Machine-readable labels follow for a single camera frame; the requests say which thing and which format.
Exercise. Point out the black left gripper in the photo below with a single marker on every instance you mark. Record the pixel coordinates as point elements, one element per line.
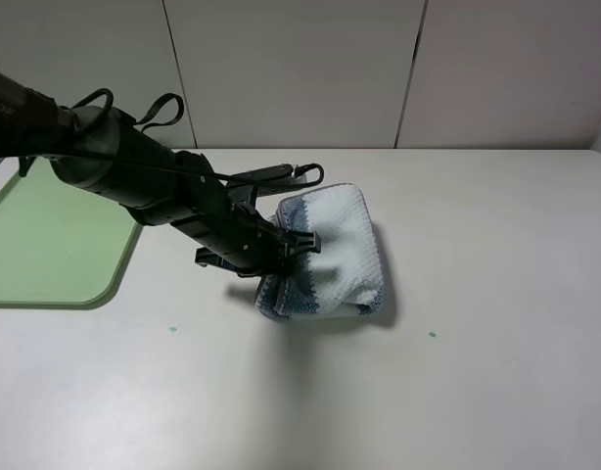
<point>223,220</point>

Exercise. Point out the blue white striped towel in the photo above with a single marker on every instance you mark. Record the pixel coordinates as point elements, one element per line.
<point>345,278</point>

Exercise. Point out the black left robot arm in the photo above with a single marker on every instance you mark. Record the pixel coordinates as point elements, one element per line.
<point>103,150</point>

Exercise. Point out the green plastic tray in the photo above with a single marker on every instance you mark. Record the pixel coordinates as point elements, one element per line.
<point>60,247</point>

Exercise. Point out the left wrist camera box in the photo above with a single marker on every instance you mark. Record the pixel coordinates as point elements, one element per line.
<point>282,175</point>

